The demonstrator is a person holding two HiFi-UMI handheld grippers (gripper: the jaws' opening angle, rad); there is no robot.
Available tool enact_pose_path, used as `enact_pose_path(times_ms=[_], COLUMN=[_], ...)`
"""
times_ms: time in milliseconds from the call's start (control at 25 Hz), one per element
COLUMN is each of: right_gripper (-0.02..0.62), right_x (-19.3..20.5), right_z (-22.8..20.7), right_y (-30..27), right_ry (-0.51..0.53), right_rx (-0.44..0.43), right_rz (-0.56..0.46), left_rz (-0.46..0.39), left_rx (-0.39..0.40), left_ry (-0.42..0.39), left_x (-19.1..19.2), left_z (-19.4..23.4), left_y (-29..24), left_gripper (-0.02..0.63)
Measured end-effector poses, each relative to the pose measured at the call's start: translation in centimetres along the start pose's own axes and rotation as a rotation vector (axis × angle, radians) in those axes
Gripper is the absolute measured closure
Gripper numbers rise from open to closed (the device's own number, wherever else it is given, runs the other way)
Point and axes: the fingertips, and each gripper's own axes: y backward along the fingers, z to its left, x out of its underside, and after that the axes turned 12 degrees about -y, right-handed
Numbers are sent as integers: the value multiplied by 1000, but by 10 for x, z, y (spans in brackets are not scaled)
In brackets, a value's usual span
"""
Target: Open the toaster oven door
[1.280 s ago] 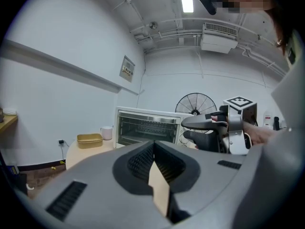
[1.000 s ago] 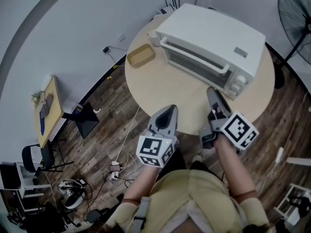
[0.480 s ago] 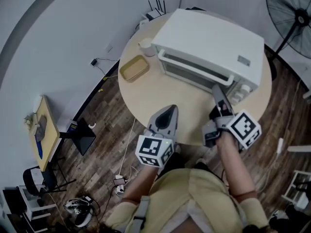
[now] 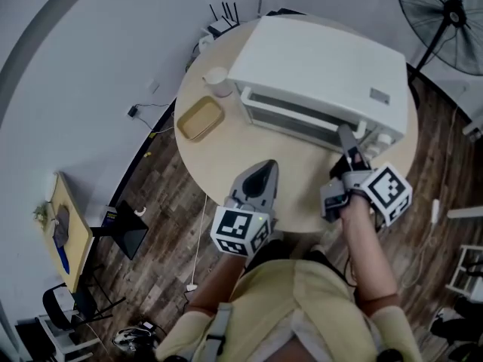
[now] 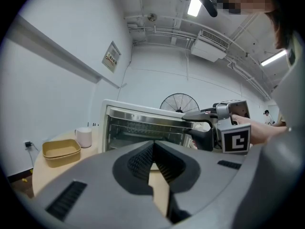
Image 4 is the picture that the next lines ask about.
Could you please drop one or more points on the black bag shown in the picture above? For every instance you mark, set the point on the black bag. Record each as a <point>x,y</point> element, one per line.
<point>453,326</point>

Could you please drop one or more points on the black pedestal fan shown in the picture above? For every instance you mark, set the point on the black pedestal fan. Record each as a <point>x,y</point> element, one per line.
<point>449,17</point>

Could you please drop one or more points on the tan rectangular tray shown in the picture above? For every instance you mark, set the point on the tan rectangular tray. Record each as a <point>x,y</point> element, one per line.
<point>200,121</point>

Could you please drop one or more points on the person's left forearm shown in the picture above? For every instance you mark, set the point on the person's left forearm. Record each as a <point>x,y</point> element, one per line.
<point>215,281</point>

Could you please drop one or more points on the round beige table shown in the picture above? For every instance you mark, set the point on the round beige table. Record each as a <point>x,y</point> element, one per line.
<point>226,153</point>

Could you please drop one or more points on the white chair frame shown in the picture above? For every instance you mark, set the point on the white chair frame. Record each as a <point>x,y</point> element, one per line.
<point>56,339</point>

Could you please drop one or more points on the black power adapter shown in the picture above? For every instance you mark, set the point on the black power adapter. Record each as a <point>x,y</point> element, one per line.
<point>132,111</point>

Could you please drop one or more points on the dark blue box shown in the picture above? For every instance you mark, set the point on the dark blue box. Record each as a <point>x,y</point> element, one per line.
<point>109,219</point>

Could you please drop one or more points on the white toaster oven housing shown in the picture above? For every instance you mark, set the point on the white toaster oven housing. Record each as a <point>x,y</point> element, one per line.
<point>320,59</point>

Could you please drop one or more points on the person's right forearm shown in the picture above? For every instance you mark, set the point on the person's right forearm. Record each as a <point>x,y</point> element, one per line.
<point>366,255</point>

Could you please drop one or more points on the black side table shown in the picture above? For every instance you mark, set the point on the black side table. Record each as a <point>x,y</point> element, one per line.
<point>130,232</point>

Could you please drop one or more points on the pale mug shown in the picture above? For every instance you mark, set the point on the pale mug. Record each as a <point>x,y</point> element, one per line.
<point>218,81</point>

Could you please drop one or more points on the small green plant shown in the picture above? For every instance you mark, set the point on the small green plant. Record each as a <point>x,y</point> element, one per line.
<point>41,212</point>

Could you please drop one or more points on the person's pale shirt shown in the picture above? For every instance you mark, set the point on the person's pale shirt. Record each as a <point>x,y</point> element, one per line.
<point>287,300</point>

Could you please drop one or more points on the grey cloth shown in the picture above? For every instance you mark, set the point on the grey cloth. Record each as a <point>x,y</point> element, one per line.
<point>61,227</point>

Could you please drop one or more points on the black chair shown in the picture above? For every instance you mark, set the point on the black chair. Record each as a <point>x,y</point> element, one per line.
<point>58,307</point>

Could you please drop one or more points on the small white hook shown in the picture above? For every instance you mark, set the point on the small white hook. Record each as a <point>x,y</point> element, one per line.
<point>140,211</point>

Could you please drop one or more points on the white metal rack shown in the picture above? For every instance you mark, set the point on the white metal rack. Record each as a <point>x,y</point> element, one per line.
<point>468,273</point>

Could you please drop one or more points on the blue object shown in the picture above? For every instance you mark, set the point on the blue object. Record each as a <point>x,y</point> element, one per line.
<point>64,260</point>

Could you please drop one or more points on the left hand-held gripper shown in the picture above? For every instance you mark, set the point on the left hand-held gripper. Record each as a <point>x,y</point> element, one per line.
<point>241,232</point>

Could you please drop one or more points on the black equipment bundle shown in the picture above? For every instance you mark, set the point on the black equipment bundle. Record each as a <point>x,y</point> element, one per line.
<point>136,334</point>

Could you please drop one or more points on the white power strip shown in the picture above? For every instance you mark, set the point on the white power strip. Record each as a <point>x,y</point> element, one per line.
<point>435,209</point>
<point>190,287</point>

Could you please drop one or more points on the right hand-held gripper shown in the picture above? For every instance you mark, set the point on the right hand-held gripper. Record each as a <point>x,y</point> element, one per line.
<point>388,194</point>

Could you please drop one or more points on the white router black antennas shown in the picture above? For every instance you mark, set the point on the white router black antennas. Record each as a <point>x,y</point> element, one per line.
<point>222,25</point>

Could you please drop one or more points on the white oven knob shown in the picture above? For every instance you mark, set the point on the white oven knob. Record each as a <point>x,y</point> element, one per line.
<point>371,150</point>
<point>384,138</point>

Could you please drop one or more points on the small yellow wooden desk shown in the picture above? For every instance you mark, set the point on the small yellow wooden desk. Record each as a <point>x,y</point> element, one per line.
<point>73,217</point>

